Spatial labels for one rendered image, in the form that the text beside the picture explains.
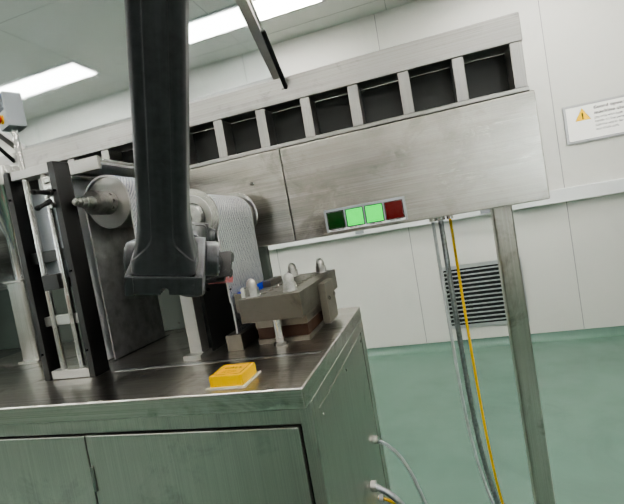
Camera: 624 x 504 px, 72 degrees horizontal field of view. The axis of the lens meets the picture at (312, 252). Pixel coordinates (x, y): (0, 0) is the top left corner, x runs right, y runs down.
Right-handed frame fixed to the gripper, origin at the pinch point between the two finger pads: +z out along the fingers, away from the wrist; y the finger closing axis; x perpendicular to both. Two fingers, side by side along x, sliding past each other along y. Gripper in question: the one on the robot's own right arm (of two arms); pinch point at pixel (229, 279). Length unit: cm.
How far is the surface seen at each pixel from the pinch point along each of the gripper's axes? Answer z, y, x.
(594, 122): 202, 178, 174
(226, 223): -4.2, 0.3, 14.2
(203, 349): 3.2, -7.9, -16.9
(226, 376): -17.1, 10.2, -28.0
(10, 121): -28, -58, 47
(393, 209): 21, 42, 24
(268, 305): -1.4, 11.7, -9.1
